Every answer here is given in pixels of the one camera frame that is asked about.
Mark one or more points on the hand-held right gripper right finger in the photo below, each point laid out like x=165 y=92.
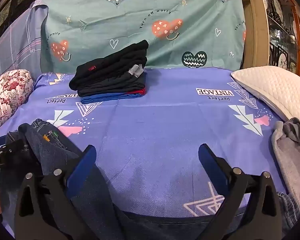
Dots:
x=212 y=162

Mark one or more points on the blue denim jeans pants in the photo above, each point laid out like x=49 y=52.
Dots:
x=95 y=195

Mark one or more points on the grey plaid sheet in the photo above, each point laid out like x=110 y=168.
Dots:
x=15 y=45

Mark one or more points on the folded red pants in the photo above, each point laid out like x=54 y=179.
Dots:
x=137 y=91

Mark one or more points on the teal heart-print sheet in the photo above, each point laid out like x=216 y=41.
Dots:
x=140 y=10

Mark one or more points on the wooden glass display cabinet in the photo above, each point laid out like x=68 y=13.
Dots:
x=277 y=17

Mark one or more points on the folded dark grey pants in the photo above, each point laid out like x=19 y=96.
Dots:
x=110 y=87

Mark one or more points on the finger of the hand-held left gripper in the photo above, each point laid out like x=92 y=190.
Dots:
x=10 y=147

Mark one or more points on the white quilted pillow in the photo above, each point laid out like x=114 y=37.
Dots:
x=272 y=87

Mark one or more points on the folded blue pants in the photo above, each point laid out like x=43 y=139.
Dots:
x=102 y=98

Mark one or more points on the folded black pants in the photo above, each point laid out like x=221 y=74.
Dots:
x=107 y=65

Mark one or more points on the purple printed bed sheet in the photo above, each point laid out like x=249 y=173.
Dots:
x=152 y=130

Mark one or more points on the grey fleece garment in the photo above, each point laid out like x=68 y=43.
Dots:
x=292 y=160

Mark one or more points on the floral bolster pillow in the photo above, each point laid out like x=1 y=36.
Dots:
x=7 y=95

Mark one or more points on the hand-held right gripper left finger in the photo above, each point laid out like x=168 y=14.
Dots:
x=82 y=167

